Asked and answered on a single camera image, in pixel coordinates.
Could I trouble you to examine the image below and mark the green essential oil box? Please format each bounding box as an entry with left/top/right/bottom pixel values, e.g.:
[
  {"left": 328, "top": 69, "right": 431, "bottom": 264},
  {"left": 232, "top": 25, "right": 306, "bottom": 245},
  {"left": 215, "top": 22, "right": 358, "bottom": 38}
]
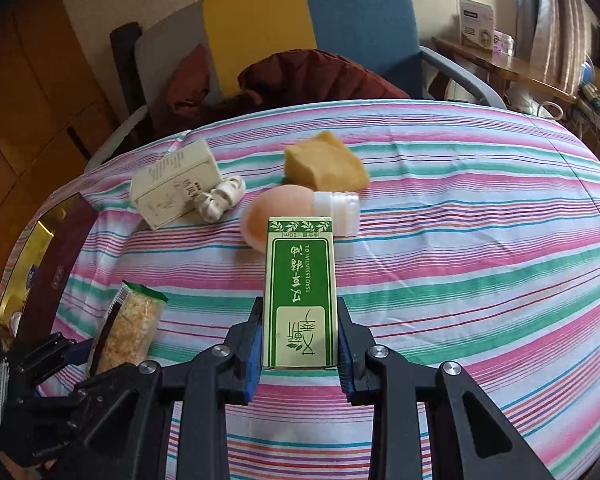
[{"left": 262, "top": 217, "right": 338, "bottom": 368}]

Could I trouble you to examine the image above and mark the white cable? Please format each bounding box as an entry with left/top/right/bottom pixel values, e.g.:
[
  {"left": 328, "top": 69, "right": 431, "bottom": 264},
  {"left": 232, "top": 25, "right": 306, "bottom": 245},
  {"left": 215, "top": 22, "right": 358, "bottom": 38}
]
[{"left": 194, "top": 173, "right": 247, "bottom": 224}]

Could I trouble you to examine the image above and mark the pink makeup sponge bottle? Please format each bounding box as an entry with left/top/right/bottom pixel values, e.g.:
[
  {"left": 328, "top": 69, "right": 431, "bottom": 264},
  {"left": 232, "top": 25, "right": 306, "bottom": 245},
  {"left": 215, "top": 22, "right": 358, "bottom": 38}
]
[{"left": 240, "top": 184, "right": 361, "bottom": 252}]

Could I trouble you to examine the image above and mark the beige cardboard box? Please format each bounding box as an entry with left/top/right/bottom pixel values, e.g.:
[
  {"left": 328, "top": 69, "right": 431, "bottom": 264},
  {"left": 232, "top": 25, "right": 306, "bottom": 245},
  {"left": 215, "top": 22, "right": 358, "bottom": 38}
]
[{"left": 130, "top": 139, "right": 222, "bottom": 230}]

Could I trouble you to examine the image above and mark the yellow sponge block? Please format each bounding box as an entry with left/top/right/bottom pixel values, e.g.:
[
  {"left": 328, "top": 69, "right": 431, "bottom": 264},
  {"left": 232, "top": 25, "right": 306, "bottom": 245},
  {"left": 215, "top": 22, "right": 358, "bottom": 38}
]
[{"left": 284, "top": 130, "right": 370, "bottom": 192}]

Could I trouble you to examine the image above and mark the gold and maroon box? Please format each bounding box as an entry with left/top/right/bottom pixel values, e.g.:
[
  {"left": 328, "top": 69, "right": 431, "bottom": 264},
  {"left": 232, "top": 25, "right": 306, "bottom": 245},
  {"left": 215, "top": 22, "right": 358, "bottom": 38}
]
[{"left": 0, "top": 193, "right": 98, "bottom": 349}]

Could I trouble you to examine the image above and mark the striped bed sheet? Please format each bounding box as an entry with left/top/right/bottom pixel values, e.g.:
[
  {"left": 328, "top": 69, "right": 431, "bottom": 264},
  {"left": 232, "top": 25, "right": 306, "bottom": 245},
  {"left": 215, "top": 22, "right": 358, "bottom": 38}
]
[{"left": 44, "top": 101, "right": 600, "bottom": 479}]

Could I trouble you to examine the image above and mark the dark red jacket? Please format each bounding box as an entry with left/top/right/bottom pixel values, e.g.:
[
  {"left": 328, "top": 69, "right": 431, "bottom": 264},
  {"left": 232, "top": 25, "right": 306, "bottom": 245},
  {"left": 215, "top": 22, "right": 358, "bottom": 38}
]
[{"left": 158, "top": 44, "right": 408, "bottom": 133}]

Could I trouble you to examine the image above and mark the grey yellow blue chair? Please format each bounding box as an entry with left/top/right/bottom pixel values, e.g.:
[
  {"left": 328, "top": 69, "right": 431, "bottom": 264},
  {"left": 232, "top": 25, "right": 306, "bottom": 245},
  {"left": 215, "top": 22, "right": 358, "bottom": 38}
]
[{"left": 87, "top": 0, "right": 505, "bottom": 168}]

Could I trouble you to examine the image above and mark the wooden desk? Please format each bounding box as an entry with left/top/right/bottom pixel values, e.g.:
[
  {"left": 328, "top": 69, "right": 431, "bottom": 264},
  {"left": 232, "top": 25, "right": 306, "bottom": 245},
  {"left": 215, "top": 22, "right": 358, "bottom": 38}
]
[{"left": 431, "top": 34, "right": 600, "bottom": 172}]

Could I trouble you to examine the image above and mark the white product box on desk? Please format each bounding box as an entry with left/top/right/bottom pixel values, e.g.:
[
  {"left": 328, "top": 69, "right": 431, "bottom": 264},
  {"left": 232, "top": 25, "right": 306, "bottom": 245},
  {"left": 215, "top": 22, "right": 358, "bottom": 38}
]
[{"left": 458, "top": 0, "right": 494, "bottom": 52}]

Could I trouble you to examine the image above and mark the beige curtain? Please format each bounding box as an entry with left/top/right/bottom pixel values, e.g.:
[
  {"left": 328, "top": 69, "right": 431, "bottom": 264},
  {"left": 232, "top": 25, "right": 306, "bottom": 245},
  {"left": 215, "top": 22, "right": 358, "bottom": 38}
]
[{"left": 516, "top": 0, "right": 594, "bottom": 94}]

